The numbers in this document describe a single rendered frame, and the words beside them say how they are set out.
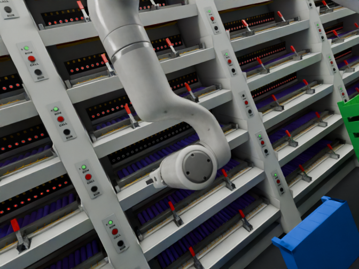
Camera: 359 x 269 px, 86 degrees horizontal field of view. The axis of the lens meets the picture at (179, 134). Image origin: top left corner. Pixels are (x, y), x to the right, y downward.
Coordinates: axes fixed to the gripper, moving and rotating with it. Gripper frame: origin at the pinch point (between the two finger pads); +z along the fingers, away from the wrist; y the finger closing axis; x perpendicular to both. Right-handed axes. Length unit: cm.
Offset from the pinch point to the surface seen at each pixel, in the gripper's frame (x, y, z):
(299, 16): 42, 114, 3
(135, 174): 3.5, -6.6, 10.5
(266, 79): 16, 67, 4
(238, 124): 2.8, 44.4, 8.9
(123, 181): 3.5, -11.7, 10.3
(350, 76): -3, 134, 6
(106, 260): -17.3, -27.1, 12.0
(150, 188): -3.2, -4.6, 6.3
